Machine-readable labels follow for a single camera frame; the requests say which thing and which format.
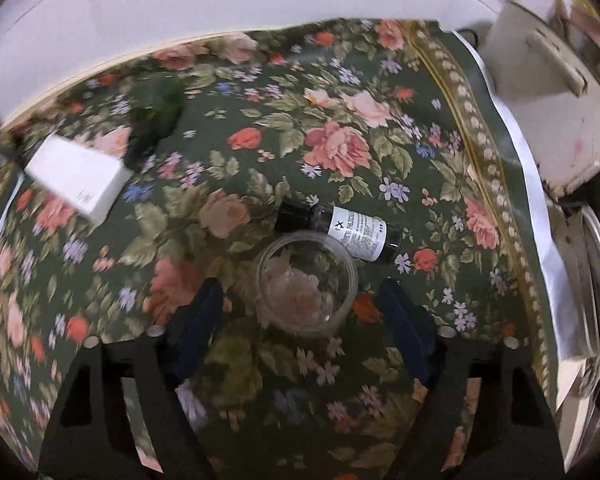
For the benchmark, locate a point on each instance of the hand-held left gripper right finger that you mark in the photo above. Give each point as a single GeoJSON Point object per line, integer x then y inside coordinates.
{"type": "Point", "coordinates": [405, 326]}

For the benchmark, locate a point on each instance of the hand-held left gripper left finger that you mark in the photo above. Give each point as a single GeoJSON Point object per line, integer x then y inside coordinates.
{"type": "Point", "coordinates": [200, 330]}

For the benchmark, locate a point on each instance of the small dark labelled bottle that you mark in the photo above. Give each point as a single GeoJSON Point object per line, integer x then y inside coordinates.
{"type": "Point", "coordinates": [350, 230]}

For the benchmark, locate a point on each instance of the white cardboard box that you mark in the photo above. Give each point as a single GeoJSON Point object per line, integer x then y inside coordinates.
{"type": "Point", "coordinates": [75, 180]}

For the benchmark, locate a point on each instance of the stainless steel basin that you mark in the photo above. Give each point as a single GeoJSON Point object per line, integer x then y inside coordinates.
{"type": "Point", "coordinates": [597, 285]}

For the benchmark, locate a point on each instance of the green floral tablecloth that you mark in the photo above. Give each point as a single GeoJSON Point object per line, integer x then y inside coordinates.
{"type": "Point", "coordinates": [330, 125]}

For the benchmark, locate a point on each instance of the dark green bottle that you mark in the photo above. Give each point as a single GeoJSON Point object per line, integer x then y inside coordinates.
{"type": "Point", "coordinates": [152, 115]}

